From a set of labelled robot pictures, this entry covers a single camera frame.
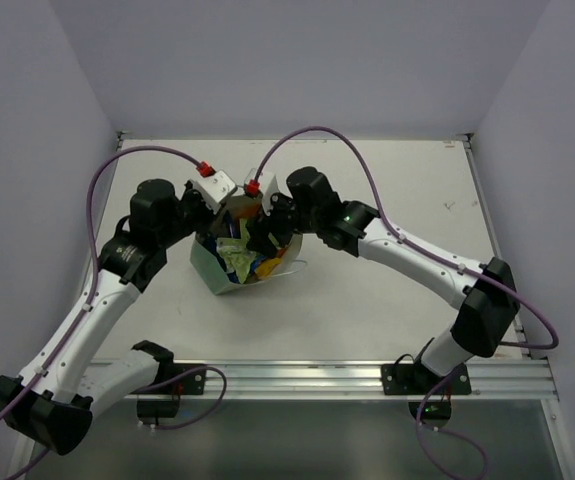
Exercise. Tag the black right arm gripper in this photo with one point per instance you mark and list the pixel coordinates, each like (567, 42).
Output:
(260, 227)

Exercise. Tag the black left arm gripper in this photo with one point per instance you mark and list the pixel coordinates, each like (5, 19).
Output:
(203, 213)

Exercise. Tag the yellow M&M's packet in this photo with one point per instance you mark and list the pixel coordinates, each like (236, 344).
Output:
(263, 267)

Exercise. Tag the green snack packet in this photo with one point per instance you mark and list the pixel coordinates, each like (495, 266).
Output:
(237, 258)

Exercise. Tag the green printed paper gift bag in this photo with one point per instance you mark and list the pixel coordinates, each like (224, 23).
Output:
(222, 260)

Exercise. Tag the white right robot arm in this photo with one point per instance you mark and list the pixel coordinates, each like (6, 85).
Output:
(476, 291)

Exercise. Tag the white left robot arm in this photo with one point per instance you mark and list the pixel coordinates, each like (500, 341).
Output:
(51, 401)

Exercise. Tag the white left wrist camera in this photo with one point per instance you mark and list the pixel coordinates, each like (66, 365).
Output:
(216, 189)

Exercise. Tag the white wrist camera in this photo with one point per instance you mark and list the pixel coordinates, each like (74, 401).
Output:
(216, 189)
(261, 185)

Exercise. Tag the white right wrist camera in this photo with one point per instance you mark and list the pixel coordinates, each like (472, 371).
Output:
(261, 185)

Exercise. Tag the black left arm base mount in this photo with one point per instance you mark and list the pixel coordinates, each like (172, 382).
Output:
(161, 401)

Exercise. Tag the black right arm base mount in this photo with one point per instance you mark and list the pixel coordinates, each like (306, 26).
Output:
(406, 377)

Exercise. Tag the aluminium mounting rail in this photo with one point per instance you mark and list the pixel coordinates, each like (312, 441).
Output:
(494, 379)

